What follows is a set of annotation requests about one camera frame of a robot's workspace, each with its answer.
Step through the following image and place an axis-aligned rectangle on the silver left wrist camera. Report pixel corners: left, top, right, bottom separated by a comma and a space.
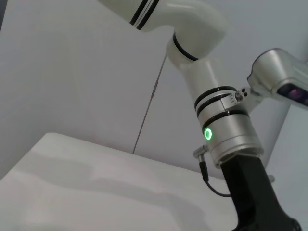
222, 47, 308, 114

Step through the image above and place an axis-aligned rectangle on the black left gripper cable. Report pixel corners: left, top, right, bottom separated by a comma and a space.
192, 144, 233, 197

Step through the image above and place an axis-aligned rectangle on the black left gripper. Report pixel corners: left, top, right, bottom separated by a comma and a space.
219, 155, 302, 231

